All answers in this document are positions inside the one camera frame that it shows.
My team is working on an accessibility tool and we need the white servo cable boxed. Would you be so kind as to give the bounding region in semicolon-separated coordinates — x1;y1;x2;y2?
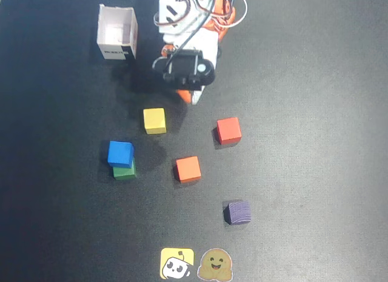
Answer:
232;0;248;27

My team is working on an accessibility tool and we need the yellow robot logo sticker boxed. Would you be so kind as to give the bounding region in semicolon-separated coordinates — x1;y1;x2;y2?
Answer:
159;247;195;280

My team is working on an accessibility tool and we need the blue wooden cube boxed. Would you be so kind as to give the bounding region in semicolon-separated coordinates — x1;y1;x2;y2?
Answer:
107;140;135;168

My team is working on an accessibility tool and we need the black table mat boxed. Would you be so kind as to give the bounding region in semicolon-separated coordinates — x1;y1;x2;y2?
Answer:
0;0;388;282

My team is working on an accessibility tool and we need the white open cardboard box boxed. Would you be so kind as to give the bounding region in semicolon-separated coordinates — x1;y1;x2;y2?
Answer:
96;4;139;62

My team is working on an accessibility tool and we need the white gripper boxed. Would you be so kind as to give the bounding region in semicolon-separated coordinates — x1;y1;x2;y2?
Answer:
161;27;220;106

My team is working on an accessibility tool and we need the yellow wooden cube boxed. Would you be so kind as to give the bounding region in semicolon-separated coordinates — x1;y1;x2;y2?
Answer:
142;107;167;135

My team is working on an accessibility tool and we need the green wooden cube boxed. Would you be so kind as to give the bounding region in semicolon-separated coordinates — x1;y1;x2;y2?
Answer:
112;159;137;181

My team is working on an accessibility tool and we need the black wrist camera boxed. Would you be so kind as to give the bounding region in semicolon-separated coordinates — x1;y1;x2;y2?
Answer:
152;48;216;92

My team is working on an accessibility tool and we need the red wooden cube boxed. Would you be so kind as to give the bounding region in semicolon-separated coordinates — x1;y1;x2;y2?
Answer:
216;116;243;146

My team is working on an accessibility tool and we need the hugging face emoji sticker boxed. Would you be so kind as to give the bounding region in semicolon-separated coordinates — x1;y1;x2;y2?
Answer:
196;247;234;280

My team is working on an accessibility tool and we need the orange wooden cube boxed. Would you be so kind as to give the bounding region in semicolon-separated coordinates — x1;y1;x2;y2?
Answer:
174;155;202;184

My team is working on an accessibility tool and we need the purple wooden cube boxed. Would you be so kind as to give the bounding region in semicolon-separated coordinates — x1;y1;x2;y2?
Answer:
223;200;252;226

